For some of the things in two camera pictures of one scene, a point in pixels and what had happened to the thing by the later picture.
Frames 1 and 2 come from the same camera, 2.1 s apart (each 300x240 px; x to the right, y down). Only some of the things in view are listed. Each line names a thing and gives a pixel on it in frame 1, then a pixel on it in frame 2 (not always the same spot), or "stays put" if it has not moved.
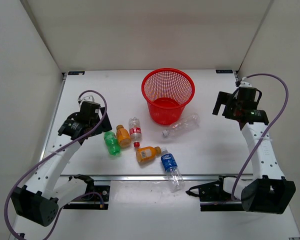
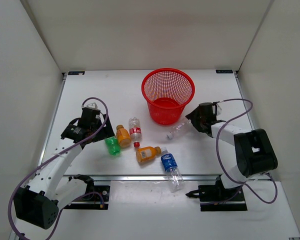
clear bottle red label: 135,131 stays put
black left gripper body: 94,121 stays put
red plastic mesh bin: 167,91 stays put
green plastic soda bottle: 112,143 stays put
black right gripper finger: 229,111 to 204,128
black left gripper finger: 97,130 to 98,136
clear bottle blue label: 169,163 stays put
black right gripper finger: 223,98 to 196,116
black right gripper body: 237,105 to 203,121
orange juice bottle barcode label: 147,153 stays put
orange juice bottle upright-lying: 123,135 stays put
